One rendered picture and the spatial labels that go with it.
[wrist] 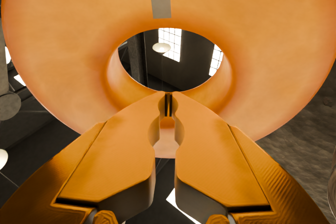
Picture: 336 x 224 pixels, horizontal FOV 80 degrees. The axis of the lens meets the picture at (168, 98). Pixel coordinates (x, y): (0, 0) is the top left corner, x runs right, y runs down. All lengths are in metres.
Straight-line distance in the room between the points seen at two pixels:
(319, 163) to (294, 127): 0.12
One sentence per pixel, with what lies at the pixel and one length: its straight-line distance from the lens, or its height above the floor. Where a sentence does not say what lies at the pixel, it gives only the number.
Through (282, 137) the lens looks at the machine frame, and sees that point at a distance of 0.65.
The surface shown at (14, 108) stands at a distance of 2.98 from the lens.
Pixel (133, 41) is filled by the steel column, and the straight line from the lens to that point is 4.76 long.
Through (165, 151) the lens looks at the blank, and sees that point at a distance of 0.16.
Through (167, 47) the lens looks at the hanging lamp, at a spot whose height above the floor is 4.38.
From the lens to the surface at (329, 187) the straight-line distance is 0.50.
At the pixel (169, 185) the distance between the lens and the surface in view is 7.29.
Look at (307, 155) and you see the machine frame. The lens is 0.67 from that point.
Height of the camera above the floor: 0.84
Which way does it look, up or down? 45 degrees up
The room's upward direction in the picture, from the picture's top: 179 degrees counter-clockwise
